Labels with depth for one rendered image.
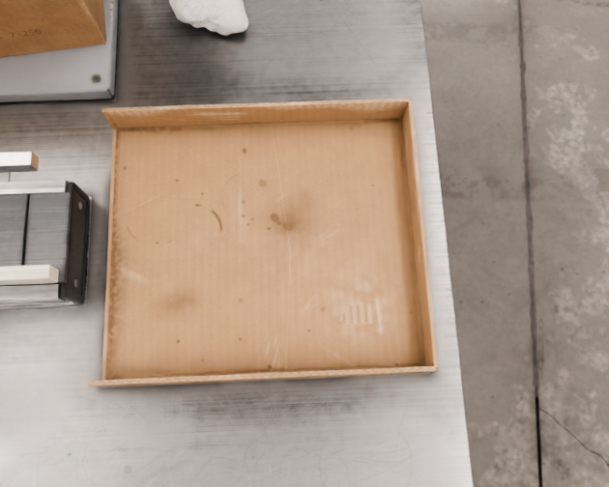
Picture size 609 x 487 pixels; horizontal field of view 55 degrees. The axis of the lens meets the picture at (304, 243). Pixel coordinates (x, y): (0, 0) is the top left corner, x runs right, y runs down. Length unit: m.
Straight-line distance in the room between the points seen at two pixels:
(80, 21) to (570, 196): 1.27
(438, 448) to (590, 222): 1.12
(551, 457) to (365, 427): 0.97
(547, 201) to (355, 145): 1.03
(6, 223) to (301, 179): 0.27
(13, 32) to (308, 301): 0.38
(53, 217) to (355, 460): 0.35
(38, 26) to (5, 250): 0.22
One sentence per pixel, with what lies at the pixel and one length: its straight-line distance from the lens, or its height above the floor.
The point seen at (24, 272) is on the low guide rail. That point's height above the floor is 0.92.
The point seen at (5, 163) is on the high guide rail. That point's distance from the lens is 0.51.
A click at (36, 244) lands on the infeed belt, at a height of 0.88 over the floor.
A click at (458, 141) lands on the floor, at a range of 1.58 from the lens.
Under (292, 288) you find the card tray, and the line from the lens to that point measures 0.56.
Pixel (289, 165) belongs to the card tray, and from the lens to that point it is 0.60.
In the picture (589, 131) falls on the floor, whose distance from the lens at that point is 1.71.
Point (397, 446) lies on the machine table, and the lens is 0.56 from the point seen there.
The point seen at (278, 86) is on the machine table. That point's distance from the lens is 0.64.
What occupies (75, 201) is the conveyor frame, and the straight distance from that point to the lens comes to 0.59.
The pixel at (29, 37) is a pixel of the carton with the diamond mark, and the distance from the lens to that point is 0.67.
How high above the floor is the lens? 1.39
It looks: 75 degrees down
